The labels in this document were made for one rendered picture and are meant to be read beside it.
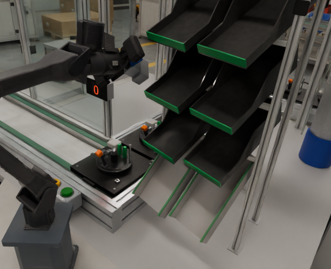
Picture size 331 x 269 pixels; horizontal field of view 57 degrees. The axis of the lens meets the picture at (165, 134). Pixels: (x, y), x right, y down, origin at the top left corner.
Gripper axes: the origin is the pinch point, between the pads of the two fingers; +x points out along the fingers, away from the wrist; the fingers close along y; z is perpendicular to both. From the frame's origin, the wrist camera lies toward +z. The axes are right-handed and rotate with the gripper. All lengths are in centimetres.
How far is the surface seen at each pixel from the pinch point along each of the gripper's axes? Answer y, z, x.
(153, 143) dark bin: 6.7, -23.8, 3.3
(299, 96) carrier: -6, -30, 139
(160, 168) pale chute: 14.2, -32.2, 10.3
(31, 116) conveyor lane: 89, 19, 21
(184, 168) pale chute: 6.0, -35.0, 11.5
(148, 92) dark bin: -3.6, -11.1, -2.3
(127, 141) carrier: 42, -16, 29
